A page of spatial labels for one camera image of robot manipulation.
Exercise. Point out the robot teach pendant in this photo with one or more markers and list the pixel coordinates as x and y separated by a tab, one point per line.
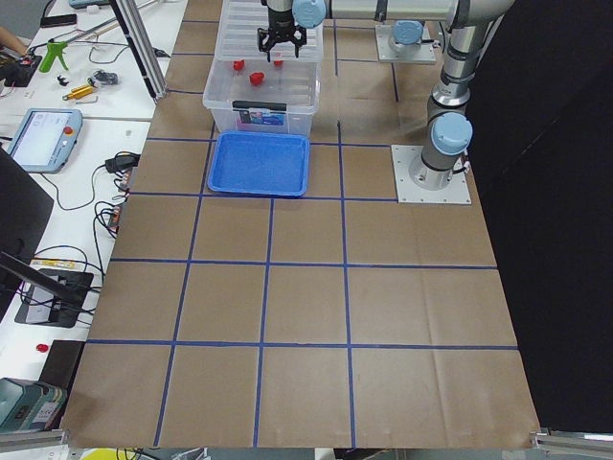
45	139

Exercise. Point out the black power adapter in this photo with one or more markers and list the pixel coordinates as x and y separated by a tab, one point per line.
122	162

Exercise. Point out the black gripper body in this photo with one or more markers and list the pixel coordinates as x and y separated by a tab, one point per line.
280	20

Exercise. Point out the aluminium frame post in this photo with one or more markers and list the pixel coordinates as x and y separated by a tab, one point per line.
136	36

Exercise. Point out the black smartphone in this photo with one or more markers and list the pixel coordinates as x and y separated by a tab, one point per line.
58	20

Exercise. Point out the green glue gun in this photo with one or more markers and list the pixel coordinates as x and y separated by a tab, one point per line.
54	51

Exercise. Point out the black monitor stand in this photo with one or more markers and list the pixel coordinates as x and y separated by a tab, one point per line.
49	297

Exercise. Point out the yellow screwdriver handle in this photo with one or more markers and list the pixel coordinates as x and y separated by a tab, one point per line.
79	92

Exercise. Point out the blue plastic tray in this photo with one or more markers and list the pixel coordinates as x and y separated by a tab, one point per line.
260	163

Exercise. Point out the clear plastic storage box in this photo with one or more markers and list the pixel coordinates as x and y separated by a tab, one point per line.
263	97

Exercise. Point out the black box latch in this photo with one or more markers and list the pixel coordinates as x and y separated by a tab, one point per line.
276	107

